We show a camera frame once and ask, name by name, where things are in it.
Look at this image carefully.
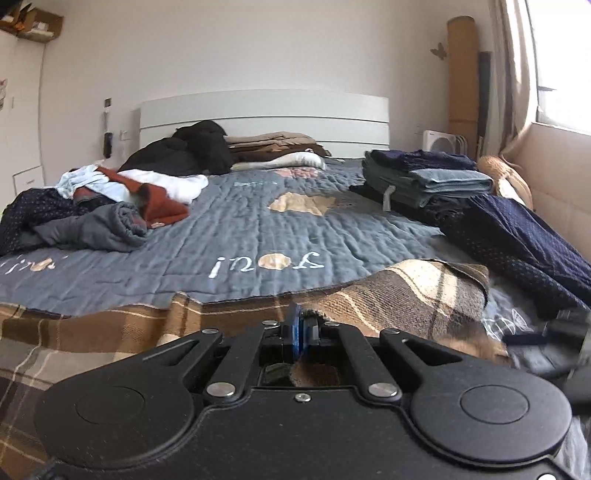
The window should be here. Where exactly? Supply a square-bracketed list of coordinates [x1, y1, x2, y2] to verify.
[526, 0, 591, 136]

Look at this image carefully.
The folded beige blanket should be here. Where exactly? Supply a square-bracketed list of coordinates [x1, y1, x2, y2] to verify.
[224, 132, 332, 163]

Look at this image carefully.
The crumpled navy dotted garment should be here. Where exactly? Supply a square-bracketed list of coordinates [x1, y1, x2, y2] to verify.
[0, 188, 100, 257]

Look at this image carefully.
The cardboard box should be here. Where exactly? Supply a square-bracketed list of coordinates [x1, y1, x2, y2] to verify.
[0, 0, 34, 33]
[16, 10, 64, 44]

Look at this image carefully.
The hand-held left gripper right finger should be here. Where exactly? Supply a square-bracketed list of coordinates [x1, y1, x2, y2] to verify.
[300, 314, 458, 403]

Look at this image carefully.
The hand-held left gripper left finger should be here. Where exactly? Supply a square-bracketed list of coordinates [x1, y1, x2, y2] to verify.
[157, 305, 303, 403]

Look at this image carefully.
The folded grey-blue towel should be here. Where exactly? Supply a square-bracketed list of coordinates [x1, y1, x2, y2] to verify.
[411, 168, 494, 195]

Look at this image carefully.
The white headboard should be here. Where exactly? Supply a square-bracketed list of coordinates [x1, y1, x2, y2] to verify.
[139, 90, 390, 160]

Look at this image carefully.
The white pillow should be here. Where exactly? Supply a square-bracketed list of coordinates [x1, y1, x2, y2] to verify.
[231, 151, 327, 172]

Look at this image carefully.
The brown plaid scarf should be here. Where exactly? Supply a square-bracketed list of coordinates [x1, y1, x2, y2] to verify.
[0, 259, 513, 480]

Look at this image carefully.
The light blue garment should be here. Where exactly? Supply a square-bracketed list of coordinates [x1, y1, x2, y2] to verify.
[55, 165, 122, 200]

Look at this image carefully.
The navy dotted garment right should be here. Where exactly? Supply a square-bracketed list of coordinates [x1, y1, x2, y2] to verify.
[471, 194, 591, 296]

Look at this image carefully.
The large cardboard panel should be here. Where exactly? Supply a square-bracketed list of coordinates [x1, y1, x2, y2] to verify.
[508, 122, 591, 266]

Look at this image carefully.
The brown rolled mat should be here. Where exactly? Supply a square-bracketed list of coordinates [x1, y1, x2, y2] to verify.
[446, 16, 479, 153]

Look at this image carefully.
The white garment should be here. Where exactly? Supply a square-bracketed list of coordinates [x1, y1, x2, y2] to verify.
[117, 170, 209, 206]

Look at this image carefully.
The navy dotted scarf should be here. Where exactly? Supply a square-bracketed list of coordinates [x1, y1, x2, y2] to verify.
[350, 185, 583, 320]

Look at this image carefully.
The folded dark grey garment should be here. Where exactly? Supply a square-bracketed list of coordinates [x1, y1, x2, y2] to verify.
[361, 158, 444, 212]

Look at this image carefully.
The folded navy garment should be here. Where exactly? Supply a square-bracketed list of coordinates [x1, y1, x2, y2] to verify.
[367, 148, 478, 174]

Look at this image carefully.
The white wardrobe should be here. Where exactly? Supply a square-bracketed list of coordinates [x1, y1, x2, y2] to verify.
[0, 32, 47, 195]

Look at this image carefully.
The black jacket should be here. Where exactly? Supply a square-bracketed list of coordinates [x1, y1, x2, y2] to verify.
[119, 121, 234, 177]

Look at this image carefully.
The grey-blue quilt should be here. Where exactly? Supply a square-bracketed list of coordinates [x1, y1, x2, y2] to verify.
[0, 158, 591, 384]

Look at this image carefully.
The beige curtain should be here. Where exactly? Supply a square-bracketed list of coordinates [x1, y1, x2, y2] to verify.
[489, 0, 540, 154]

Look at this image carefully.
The rust red garment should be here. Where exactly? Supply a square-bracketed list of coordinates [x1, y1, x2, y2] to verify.
[74, 166, 191, 227]

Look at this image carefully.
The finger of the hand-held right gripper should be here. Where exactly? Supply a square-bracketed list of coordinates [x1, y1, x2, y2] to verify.
[502, 329, 546, 346]

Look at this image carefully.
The white fan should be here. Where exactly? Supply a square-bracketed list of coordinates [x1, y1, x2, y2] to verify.
[422, 130, 468, 156]

